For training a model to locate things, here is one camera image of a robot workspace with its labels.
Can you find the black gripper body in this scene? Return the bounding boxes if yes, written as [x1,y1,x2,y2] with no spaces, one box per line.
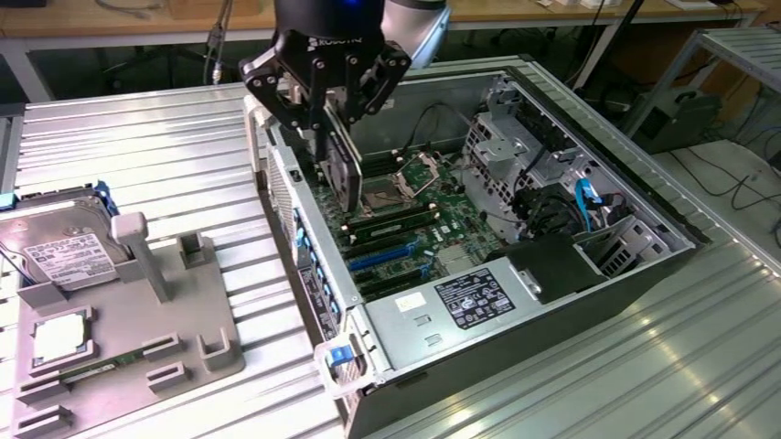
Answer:
[270,0,389,100]

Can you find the green graphics card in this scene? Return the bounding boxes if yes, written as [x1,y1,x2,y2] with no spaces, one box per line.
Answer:
[313,89,365,215]

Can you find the black chair base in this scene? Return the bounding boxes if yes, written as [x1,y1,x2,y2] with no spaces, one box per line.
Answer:
[99,43,242,91]

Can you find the wooden desk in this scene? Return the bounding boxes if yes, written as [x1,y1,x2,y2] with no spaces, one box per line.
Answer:
[0,0,767,106]

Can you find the silver socket cover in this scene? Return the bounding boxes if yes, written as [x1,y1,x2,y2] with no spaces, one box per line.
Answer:
[393,153,443,189]

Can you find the silver drive cage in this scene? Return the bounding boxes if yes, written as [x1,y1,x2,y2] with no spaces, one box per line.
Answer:
[461,109,553,230]

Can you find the CPU socket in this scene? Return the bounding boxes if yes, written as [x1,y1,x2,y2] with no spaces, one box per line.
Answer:
[358,180,404,215]

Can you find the RAM slot white latches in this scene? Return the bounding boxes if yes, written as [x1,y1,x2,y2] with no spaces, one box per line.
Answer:
[346,214,444,242]
[346,200,437,225]

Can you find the installed green RAM stick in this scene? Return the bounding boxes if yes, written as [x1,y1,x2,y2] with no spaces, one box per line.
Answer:
[350,214,441,240]

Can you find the green motherboard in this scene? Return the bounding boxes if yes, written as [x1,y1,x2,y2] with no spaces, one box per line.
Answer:
[304,145,511,301]

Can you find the blue disk caddy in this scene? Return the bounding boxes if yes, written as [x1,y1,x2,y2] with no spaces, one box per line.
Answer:
[0,180,121,221]

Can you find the long black expansion slot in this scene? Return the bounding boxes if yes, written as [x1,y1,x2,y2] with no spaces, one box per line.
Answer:
[348,231,428,257]

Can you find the blue expansion slot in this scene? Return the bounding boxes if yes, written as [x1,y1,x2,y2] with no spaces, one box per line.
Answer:
[346,244,416,272]

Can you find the silver chipset heatsink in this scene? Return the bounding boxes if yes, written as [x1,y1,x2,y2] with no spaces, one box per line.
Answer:
[436,246,483,269]

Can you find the black floor box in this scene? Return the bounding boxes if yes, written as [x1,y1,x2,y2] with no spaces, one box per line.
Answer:
[636,89,722,155]

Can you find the silver hard disk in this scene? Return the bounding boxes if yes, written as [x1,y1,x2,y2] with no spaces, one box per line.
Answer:
[0,194,119,293]

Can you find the black plastic shroud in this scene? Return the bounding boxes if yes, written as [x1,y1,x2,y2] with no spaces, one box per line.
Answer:
[505,232,608,306]

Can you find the perforated silver disk bay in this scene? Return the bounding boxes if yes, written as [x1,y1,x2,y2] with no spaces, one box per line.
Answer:
[572,214,696,281]

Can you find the grey parts rack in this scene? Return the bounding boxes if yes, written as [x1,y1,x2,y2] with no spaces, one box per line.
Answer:
[10,210,246,435]

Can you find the metal slat shelf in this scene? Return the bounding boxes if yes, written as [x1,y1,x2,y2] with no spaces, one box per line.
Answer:
[627,25,781,143]

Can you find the grey power supply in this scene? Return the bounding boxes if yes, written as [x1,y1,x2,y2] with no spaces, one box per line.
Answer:
[362,255,544,372]

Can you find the silver CPU chip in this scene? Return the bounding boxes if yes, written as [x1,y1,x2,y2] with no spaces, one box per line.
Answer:
[30,315,86,362]

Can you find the loose green RAM stick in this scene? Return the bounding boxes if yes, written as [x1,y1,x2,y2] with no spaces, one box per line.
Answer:
[57,349,150,380]

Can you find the open black PC case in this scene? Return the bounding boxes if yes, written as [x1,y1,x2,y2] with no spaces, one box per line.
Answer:
[241,63,712,439]

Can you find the grey hanging cable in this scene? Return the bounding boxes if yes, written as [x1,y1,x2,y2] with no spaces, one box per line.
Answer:
[204,0,236,86]

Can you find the looping black wire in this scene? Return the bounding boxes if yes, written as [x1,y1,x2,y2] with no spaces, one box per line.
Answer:
[405,102,475,148]

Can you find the black power cable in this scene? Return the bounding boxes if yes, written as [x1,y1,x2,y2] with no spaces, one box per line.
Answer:
[511,182,589,241]

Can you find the grey metal side frame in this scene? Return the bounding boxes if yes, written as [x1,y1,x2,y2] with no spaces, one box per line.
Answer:
[0,102,26,188]

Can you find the long blue wire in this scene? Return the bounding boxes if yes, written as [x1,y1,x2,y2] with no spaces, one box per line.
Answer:
[572,177,596,237]

